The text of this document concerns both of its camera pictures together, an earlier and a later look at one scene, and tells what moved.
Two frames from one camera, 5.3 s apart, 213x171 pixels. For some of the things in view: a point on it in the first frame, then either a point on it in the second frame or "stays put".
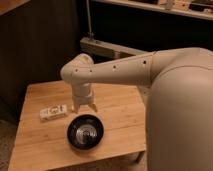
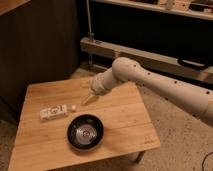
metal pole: x=90 y=34 stays put
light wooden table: x=43 y=145 stays put
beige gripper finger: x=76 y=106 -> x=87 y=99
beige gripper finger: x=93 y=106 -> x=92 y=99
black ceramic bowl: x=85 y=132 stays put
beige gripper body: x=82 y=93 -> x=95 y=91
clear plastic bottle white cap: x=52 y=112 stays put
